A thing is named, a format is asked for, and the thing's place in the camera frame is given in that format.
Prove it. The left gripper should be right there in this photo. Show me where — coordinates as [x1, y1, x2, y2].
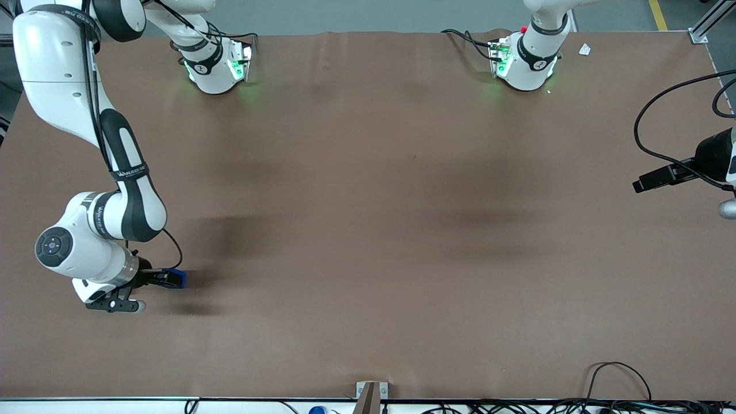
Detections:
[632, 126, 736, 194]

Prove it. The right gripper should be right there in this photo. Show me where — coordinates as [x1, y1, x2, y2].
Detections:
[72, 259, 173, 305]

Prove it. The brown table cover sheet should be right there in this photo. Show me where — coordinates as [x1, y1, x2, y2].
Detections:
[0, 30, 736, 401]

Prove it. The long black left wrist cable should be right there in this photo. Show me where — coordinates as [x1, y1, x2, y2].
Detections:
[634, 72, 736, 191]

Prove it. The short black looped cable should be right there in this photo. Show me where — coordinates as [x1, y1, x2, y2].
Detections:
[712, 78, 736, 119]

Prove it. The black arched table cable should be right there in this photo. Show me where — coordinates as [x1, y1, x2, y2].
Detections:
[585, 362, 652, 403]

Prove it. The brown camera post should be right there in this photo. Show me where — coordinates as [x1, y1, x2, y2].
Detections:
[352, 383, 381, 414]

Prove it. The black left arm base cable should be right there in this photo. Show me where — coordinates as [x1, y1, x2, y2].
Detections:
[441, 28, 496, 59]

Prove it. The black arm base cable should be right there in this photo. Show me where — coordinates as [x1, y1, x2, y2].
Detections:
[152, 0, 258, 55]
[441, 28, 496, 59]

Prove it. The metal table edge bracket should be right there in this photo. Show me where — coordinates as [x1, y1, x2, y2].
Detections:
[356, 381, 389, 400]

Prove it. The black right arm base cable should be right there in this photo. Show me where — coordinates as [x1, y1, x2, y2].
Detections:
[152, 0, 258, 55]

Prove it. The black cable bundle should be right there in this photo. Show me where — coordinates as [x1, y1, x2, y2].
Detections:
[423, 400, 736, 414]

